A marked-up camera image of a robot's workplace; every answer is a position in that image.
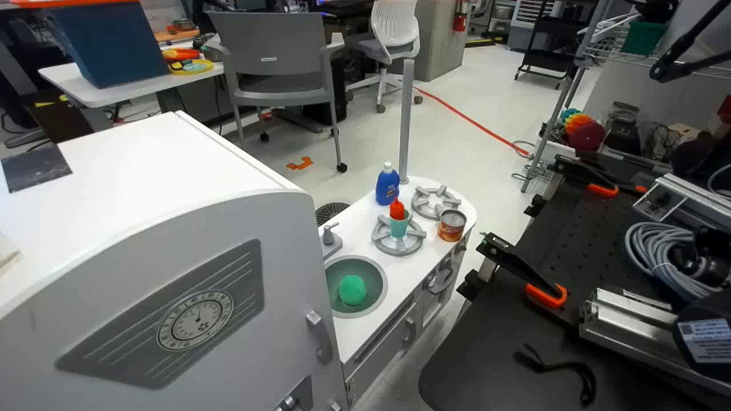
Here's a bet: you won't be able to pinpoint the orange floor cable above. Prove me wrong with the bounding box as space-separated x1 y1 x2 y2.
414 86 533 161

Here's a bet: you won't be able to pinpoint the colorful toys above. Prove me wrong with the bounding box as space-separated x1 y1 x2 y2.
160 47 216 75

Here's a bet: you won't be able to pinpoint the gray vertical pole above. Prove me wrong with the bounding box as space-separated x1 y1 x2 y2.
397 57 418 187

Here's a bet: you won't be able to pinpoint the gray office chair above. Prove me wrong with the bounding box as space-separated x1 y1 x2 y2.
205 9 349 176

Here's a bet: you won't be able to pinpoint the teal toy cup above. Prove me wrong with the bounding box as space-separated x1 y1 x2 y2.
385 215 412 242

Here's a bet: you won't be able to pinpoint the white toy kitchen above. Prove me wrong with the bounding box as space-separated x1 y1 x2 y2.
0 109 479 411

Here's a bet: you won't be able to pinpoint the dark round floor object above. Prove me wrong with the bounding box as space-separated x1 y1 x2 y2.
312 201 352 229

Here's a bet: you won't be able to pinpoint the gray coiled cable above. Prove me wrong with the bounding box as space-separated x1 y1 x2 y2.
623 220 727 303

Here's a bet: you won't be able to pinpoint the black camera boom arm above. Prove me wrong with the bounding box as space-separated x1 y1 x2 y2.
647 0 731 85

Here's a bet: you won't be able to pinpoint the black mat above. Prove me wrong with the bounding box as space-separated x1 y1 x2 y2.
416 283 687 411

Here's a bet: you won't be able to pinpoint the gray toy faucet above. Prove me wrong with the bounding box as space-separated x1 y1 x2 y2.
318 221 344 263

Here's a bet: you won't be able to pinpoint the dark sheet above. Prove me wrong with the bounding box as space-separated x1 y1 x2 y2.
0 145 75 195

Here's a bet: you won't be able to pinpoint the gray toy burner grate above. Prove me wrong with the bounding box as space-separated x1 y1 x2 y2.
371 213 430 259
409 182 463 223

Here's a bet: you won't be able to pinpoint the toy tin can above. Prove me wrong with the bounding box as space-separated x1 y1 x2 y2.
437 209 469 244

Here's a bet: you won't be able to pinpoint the metal stand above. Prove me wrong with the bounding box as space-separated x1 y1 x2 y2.
512 0 614 195

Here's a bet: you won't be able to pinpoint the white office chair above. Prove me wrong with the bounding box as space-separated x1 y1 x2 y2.
344 0 425 114

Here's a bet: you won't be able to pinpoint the blue box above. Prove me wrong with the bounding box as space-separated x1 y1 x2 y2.
45 0 171 91

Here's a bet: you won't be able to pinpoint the black cart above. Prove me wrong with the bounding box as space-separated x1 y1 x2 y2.
512 0 604 83

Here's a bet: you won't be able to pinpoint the black orange bar clamp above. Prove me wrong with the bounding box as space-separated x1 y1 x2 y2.
545 154 648 201
474 231 572 314

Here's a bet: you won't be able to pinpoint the silver control box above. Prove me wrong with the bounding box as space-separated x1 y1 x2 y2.
630 172 731 233

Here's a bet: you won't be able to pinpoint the blue toy bottle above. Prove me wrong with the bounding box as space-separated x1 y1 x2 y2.
372 161 402 209

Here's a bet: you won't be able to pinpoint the colorful stacking rings toy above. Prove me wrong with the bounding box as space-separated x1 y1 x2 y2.
558 107 610 158

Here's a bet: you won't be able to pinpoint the aluminum extrusion rail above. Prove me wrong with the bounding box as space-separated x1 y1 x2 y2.
577 283 731 398

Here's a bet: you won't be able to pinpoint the green bin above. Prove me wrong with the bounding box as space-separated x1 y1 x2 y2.
618 19 671 60

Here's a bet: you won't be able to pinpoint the green ball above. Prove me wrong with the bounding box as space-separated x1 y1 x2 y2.
336 275 367 309

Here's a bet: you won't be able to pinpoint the white table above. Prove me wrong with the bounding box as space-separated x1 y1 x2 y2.
37 57 227 113

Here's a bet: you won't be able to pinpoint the gray cabinet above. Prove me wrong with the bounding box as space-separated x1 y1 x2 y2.
414 0 469 85

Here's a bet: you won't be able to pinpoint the black device with white label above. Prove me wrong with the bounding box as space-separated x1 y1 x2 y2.
671 293 731 383

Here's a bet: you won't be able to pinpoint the black strap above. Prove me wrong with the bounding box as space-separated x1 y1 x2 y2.
512 343 600 408

